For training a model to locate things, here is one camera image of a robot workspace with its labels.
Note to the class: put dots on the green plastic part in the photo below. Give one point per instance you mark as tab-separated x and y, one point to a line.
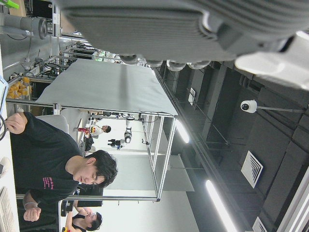
10	3

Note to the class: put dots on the grey and white left robot hand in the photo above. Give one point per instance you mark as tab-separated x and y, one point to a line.
157	29

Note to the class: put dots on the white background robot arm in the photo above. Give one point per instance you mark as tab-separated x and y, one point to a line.
128	135

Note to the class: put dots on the yellow bagged goods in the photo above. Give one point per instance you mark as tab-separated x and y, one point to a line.
19	89

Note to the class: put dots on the large white ceiling air vent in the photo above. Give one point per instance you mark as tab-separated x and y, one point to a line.
252	169

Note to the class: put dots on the person in black tank top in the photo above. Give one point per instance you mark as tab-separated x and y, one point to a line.
82	222

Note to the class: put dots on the long ceiling light strip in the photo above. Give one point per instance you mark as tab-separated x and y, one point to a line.
217	203

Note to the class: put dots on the aluminium profile frame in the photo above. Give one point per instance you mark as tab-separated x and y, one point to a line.
120	198

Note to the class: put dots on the red snack package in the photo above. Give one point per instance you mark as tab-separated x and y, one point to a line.
83	130

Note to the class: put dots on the black monitor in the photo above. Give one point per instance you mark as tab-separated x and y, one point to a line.
96	192

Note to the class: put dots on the person in black t-shirt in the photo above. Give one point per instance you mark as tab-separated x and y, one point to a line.
43	157

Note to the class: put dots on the brown cardboard box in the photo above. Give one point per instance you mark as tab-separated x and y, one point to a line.
21	10

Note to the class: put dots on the white dome security camera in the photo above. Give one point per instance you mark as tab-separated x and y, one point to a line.
248	106

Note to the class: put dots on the white office chair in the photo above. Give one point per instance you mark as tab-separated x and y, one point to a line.
55	122

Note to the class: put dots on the computer monitor with blue frame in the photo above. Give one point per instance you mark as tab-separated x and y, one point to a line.
3	91

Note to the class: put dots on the white keyboard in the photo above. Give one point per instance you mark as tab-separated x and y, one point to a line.
6	212

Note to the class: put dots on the short ceiling light strip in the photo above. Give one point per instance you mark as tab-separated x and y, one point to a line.
183	131

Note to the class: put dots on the small white ceiling air vent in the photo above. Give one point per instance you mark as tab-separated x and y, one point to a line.
259	226

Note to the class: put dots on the grey backdrop sheet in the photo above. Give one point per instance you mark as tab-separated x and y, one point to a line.
108	87

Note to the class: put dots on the person in white shirt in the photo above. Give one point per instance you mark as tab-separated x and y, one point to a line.
97	130

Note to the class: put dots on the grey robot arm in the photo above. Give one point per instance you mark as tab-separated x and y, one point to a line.
26	24

